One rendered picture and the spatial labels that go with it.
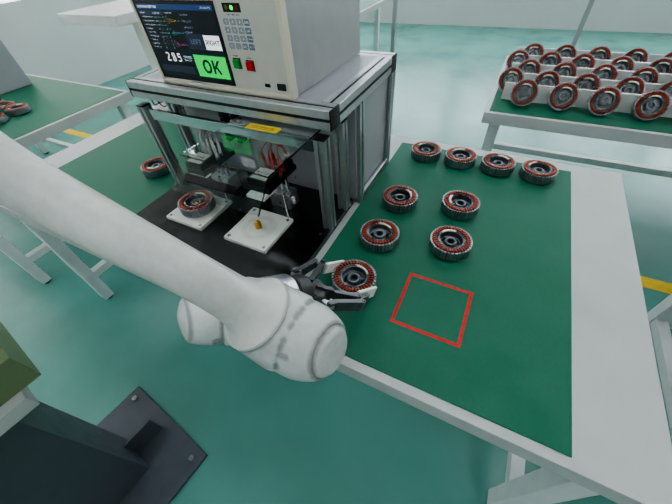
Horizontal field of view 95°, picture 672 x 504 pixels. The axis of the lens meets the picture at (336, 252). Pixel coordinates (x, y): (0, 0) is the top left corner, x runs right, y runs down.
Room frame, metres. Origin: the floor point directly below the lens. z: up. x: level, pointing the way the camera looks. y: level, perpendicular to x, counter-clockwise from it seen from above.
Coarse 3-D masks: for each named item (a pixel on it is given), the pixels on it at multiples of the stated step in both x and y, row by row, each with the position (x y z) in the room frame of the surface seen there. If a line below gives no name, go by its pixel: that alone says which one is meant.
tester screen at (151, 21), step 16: (144, 16) 0.96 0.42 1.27; (160, 16) 0.94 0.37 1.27; (176, 16) 0.91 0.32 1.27; (192, 16) 0.88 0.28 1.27; (208, 16) 0.86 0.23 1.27; (160, 32) 0.95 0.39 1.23; (176, 32) 0.92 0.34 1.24; (192, 32) 0.89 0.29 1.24; (208, 32) 0.87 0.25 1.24; (160, 48) 0.96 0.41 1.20; (176, 48) 0.93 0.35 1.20; (176, 64) 0.94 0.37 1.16; (192, 64) 0.91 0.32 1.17; (224, 80) 0.86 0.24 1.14
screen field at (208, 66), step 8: (200, 56) 0.89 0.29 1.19; (208, 56) 0.88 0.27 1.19; (216, 56) 0.86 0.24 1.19; (200, 64) 0.90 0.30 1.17; (208, 64) 0.88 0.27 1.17; (216, 64) 0.87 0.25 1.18; (224, 64) 0.85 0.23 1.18; (200, 72) 0.90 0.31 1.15; (208, 72) 0.89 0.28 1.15; (216, 72) 0.87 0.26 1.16; (224, 72) 0.86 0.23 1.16
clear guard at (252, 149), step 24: (240, 120) 0.80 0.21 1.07; (264, 120) 0.78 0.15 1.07; (216, 144) 0.68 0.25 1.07; (240, 144) 0.67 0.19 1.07; (264, 144) 0.66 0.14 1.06; (288, 144) 0.65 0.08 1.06; (192, 168) 0.61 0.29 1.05; (216, 168) 0.59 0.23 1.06; (240, 168) 0.57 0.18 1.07; (264, 168) 0.56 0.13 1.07; (192, 192) 0.57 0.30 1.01; (216, 192) 0.55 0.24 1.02; (240, 192) 0.53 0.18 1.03; (264, 192) 0.51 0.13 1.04
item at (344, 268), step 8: (344, 264) 0.52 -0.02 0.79; (352, 264) 0.52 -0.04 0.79; (360, 264) 0.52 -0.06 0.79; (368, 264) 0.52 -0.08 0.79; (336, 272) 0.50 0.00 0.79; (344, 272) 0.50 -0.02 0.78; (352, 272) 0.51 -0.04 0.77; (360, 272) 0.51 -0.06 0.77; (368, 272) 0.49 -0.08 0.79; (336, 280) 0.47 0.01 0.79; (360, 280) 0.48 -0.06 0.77; (368, 280) 0.46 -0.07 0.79; (336, 288) 0.45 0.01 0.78; (344, 288) 0.44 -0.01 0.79; (352, 288) 0.44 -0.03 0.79; (360, 288) 0.44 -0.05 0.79
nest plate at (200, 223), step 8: (176, 208) 0.84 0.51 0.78; (216, 208) 0.82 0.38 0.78; (224, 208) 0.82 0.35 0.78; (168, 216) 0.80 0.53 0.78; (176, 216) 0.79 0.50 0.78; (184, 216) 0.79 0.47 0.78; (208, 216) 0.78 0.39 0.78; (216, 216) 0.78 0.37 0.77; (184, 224) 0.76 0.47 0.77; (192, 224) 0.75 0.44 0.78; (200, 224) 0.74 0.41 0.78; (208, 224) 0.75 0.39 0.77
